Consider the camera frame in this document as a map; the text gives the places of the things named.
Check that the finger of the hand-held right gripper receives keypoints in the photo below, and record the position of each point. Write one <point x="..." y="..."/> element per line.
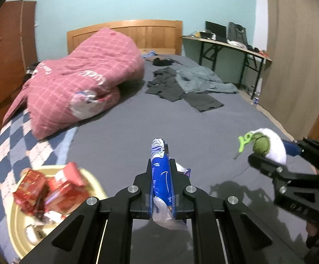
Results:
<point x="291" y="148"/>
<point x="264" y="165"/>

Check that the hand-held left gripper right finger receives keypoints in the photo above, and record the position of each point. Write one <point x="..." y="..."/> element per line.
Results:
<point x="173" y="189"/>

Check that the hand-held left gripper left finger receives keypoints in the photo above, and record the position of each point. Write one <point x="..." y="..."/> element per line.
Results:
<point x="148" y="189"/>

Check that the white green plush toy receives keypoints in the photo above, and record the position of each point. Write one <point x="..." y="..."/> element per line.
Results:
<point x="275" y="145"/>

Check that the blue white plastic packet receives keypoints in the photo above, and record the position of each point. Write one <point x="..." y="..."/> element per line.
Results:
<point x="161" y="176"/>

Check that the yellow plastic basin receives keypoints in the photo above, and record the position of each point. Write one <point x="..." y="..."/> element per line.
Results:
<point x="19" y="225"/>

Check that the plastic water bottle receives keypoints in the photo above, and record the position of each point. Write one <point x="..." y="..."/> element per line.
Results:
<point x="256" y="99"/>

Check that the grey bed sheet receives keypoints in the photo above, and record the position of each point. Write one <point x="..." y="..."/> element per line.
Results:
<point x="137" y="115"/>

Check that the small red item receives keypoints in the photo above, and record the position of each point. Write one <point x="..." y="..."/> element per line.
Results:
<point x="261" y="52"/>

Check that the dark grey clothes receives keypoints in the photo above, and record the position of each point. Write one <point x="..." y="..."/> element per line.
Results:
<point x="170" y="88"/>

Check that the brown wooden door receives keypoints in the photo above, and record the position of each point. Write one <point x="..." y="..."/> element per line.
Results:
<point x="294" y="46"/>

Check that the blue grey jeans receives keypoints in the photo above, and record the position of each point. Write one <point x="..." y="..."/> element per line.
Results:
<point x="200" y="77"/>

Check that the shiny red gold box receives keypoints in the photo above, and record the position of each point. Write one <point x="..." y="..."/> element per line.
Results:
<point x="30" y="189"/>

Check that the small white container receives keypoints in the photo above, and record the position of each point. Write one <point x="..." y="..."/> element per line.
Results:
<point x="33" y="233"/>

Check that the wooden folding desk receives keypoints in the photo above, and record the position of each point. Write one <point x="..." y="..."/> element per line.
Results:
<point x="222" y="44"/>

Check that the black garment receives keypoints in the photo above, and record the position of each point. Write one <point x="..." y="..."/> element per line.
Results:
<point x="162" y="62"/>

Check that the black bag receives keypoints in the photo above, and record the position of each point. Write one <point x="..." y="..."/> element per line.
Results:
<point x="236" y="31"/>

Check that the pink checked quilt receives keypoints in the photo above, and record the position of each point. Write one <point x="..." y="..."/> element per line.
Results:
<point x="93" y="68"/>

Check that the blue cloth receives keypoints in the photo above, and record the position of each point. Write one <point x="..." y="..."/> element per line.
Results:
<point x="148" y="54"/>

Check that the black laptop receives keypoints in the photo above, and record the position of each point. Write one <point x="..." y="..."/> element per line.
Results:
<point x="216" y="29"/>

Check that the blue white checkered blanket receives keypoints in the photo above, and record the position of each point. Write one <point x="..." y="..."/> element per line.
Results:
<point x="5" y="154"/>

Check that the wooden headboard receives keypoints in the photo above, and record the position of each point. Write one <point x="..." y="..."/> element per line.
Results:
<point x="154" y="33"/>

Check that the dark cloth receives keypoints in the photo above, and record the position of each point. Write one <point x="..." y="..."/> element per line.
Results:
<point x="31" y="71"/>

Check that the wooden wardrobe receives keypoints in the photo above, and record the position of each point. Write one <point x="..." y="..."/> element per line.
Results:
<point x="5" y="46"/>

